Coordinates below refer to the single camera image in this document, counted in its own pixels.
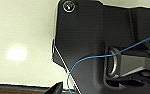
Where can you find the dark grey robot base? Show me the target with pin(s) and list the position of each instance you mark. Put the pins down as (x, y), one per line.
(87, 40)

